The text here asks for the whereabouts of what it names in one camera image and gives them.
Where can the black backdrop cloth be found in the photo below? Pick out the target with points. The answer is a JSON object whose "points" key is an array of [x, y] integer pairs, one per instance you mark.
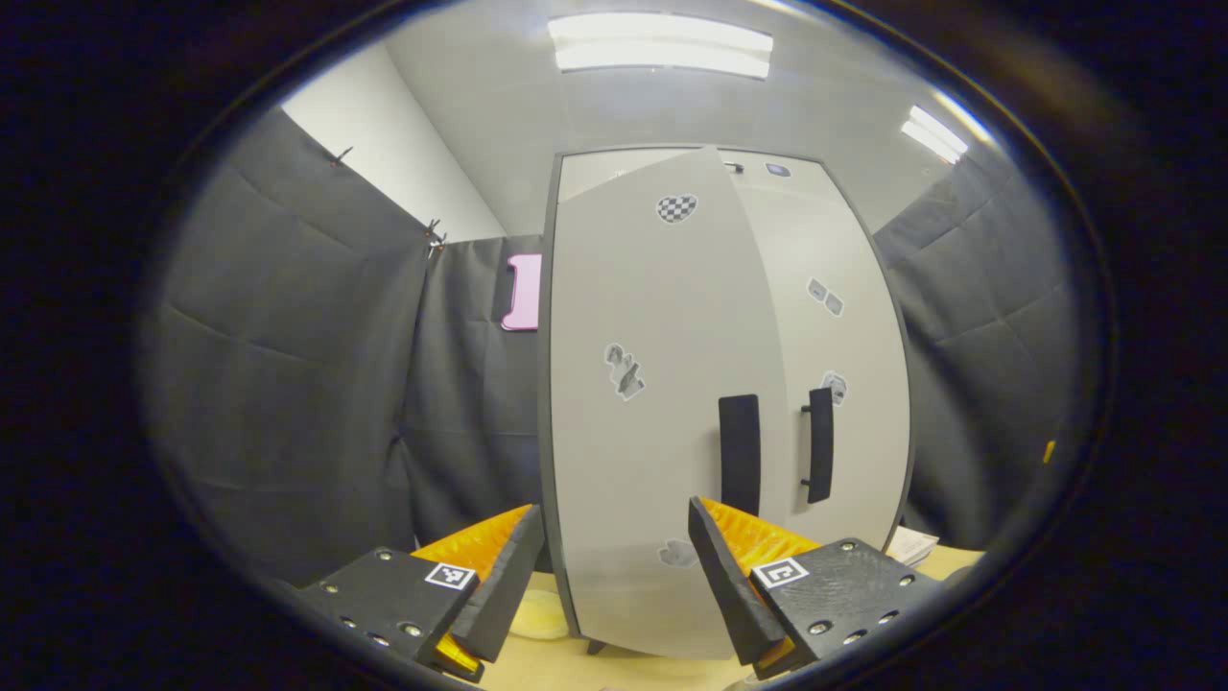
{"points": [[288, 384]]}

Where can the grey door with paired stickers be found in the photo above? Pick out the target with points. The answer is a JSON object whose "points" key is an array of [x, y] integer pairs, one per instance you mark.
{"points": [[868, 451]]}

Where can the small ceiling light panel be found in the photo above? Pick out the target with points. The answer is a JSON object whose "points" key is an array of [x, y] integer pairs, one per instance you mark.
{"points": [[935, 132]]}

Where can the grey door with checkered sticker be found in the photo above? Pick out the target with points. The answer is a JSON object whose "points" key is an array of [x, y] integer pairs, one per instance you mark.
{"points": [[662, 317]]}

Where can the long ceiling light panel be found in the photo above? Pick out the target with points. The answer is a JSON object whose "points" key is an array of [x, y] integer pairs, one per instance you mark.
{"points": [[662, 43]]}

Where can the grey cabinet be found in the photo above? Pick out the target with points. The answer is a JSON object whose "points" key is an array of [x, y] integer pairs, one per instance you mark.
{"points": [[595, 168]]}

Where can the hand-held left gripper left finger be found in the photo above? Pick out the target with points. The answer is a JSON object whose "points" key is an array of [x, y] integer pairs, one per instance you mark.
{"points": [[507, 585]]}

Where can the white booklet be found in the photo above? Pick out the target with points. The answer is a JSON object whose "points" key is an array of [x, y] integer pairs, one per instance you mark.
{"points": [[911, 545]]}

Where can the round yellow coaster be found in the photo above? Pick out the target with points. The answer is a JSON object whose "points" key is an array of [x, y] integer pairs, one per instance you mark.
{"points": [[537, 614]]}

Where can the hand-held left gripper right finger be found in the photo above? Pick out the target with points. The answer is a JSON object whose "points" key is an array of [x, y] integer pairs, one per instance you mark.
{"points": [[729, 585]]}

